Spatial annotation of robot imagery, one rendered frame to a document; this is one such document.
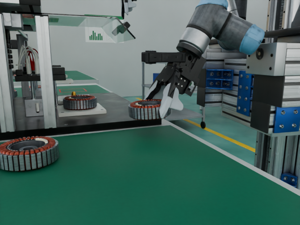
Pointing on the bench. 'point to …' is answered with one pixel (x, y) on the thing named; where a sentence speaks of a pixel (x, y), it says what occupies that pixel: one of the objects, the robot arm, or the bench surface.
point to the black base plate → (72, 121)
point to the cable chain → (9, 48)
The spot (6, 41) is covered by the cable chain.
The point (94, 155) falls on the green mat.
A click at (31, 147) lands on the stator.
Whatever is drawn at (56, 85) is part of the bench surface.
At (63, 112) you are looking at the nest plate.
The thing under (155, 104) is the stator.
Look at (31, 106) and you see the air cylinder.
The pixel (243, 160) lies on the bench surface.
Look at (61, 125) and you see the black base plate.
